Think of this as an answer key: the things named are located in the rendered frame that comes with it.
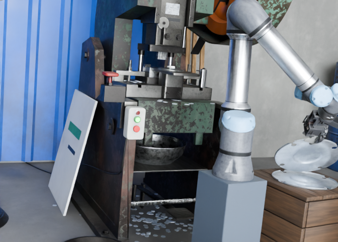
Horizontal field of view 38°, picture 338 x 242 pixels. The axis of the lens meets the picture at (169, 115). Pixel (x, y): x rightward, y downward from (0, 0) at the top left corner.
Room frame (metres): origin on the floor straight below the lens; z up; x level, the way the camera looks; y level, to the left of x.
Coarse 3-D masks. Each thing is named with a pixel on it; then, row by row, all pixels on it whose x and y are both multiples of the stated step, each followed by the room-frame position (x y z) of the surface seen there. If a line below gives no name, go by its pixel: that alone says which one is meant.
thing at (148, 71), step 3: (144, 69) 2.41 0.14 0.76; (147, 69) 2.38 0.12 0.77; (150, 69) 2.35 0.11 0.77; (147, 72) 2.37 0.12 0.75; (150, 72) 2.35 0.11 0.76; (153, 72) 2.36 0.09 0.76; (156, 72) 2.37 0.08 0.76; (147, 75) 2.37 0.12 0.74; (150, 75) 2.35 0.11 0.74; (153, 75) 2.36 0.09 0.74; (156, 75) 2.37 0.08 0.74
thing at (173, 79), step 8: (160, 72) 2.29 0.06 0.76; (168, 72) 2.16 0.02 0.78; (176, 72) 2.14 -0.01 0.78; (184, 72) 2.20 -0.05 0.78; (192, 72) 2.26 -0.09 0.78; (160, 80) 2.29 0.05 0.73; (168, 80) 2.25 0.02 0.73; (176, 80) 2.27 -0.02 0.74; (168, 88) 2.25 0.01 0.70; (176, 88) 2.27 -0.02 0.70; (168, 96) 2.25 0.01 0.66; (176, 96) 2.27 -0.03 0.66
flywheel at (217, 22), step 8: (216, 0) 2.72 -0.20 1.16; (232, 0) 2.57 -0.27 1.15; (224, 8) 2.63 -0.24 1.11; (208, 16) 2.71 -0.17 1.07; (216, 16) 2.69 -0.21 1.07; (224, 16) 2.62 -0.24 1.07; (208, 24) 2.70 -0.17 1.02; (216, 24) 2.62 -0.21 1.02; (224, 24) 2.55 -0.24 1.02; (216, 32) 2.62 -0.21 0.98; (224, 32) 2.54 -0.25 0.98
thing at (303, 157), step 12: (288, 144) 2.08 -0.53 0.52; (300, 144) 2.08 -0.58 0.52; (324, 144) 2.07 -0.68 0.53; (276, 156) 2.16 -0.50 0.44; (288, 156) 2.15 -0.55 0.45; (300, 156) 2.16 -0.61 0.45; (312, 156) 2.16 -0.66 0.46; (324, 156) 2.15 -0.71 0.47; (336, 156) 2.14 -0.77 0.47; (288, 168) 2.23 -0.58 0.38; (300, 168) 2.23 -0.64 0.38; (312, 168) 2.23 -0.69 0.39
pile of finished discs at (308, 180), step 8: (272, 176) 2.14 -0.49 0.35; (280, 176) 2.16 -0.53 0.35; (288, 176) 2.18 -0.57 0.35; (296, 176) 2.17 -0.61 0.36; (304, 176) 2.18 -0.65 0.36; (312, 176) 2.22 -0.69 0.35; (320, 176) 2.23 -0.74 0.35; (288, 184) 2.03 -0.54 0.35; (296, 184) 2.05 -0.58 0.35; (304, 184) 2.06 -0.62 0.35; (312, 184) 2.07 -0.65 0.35; (320, 184) 2.09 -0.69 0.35; (328, 184) 2.10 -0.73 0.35; (336, 184) 2.11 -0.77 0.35
